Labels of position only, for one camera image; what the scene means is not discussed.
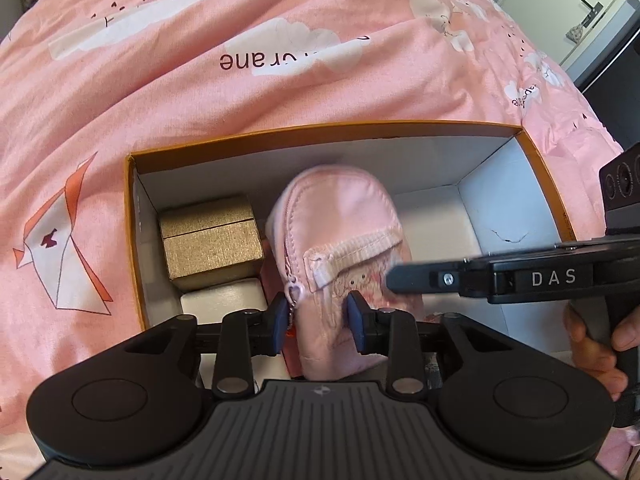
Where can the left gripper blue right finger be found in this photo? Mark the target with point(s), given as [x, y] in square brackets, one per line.
[390, 333]

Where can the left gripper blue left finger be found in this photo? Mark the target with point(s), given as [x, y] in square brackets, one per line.
[244, 334]

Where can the gold cardboard box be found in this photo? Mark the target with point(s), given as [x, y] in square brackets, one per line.
[211, 243]

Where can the pink mini backpack pouch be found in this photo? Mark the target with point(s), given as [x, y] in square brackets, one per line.
[335, 230]

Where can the person's right hand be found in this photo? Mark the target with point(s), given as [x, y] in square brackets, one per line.
[599, 360]

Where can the orange cardboard storage box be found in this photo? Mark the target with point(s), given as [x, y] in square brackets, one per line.
[460, 191]

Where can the pink printed bed duvet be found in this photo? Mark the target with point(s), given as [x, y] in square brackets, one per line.
[86, 82]

